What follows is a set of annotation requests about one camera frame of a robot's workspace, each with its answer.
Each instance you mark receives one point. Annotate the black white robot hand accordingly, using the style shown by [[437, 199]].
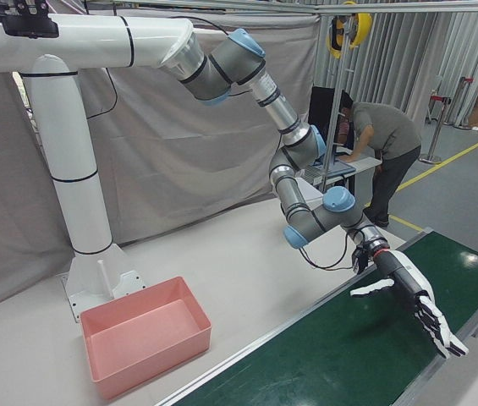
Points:
[[410, 279]]

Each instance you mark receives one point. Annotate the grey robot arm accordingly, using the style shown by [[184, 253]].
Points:
[[298, 199]]

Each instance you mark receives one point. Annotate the pink plastic basket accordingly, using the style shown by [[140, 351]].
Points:
[[145, 338]]

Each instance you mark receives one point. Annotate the metal barrier stanchion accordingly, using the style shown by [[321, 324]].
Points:
[[431, 159]]

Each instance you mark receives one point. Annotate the white desk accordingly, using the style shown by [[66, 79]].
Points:
[[365, 162]]

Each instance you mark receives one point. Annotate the grey open laptop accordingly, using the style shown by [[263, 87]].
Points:
[[336, 167]]

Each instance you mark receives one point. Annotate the person in grey shirt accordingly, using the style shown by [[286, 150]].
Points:
[[391, 131]]

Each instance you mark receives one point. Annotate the black flat monitor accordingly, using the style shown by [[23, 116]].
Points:
[[323, 114]]

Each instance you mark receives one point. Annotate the grey strip curtain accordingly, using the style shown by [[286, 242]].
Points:
[[412, 63]]

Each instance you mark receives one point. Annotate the grey fabric curtain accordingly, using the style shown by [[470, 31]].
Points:
[[179, 148]]

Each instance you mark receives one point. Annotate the white robot mounting gantry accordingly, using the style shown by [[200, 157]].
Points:
[[73, 127]]

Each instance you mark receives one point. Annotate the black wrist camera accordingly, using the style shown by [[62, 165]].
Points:
[[359, 258]]

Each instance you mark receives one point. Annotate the black camera on gantry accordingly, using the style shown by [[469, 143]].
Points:
[[27, 25]]

